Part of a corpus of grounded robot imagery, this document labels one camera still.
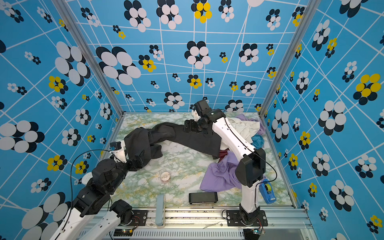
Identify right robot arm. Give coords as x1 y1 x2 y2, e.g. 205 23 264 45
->
185 101 266 226

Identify aluminium corner post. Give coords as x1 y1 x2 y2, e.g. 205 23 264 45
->
260 0 321 116
52 1 124 118

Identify purple cloth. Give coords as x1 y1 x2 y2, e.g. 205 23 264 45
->
200 150 242 192

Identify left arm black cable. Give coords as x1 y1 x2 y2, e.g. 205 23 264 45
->
52 149 112 240

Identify aluminium corner post left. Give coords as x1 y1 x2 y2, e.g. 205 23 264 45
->
52 1 124 118

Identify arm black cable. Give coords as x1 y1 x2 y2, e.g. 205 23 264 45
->
223 116 278 184
52 149 112 240

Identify aluminium front rail frame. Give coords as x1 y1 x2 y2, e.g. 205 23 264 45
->
99 206 318 240

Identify maroon shirt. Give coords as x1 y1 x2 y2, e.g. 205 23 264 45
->
218 149 229 163

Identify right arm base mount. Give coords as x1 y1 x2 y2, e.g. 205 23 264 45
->
224 210 268 228

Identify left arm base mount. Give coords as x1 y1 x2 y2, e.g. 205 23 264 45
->
120 210 148 227

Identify black rectangular box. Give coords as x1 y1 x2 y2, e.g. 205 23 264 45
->
189 192 218 205

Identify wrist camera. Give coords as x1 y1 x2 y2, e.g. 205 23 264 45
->
193 100 212 122
110 141 127 163

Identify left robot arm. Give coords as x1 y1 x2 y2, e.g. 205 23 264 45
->
51 154 148 240

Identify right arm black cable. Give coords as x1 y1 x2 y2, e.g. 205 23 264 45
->
223 116 278 184

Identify white shirt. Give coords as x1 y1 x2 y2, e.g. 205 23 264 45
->
227 118 261 144

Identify blue tape dispenser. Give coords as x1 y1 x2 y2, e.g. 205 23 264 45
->
259 178 277 204

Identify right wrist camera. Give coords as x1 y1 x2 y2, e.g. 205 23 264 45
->
193 100 212 122

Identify grey-blue bar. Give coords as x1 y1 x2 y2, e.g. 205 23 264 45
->
155 194 166 227

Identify dark grey cloth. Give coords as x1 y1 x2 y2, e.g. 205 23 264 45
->
124 123 222 164

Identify teal cloth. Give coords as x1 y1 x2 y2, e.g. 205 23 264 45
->
251 134 265 149

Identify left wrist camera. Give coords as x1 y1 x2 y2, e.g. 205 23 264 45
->
110 141 127 163

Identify aluminium corner post right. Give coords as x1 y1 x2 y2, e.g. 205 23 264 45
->
260 0 321 116

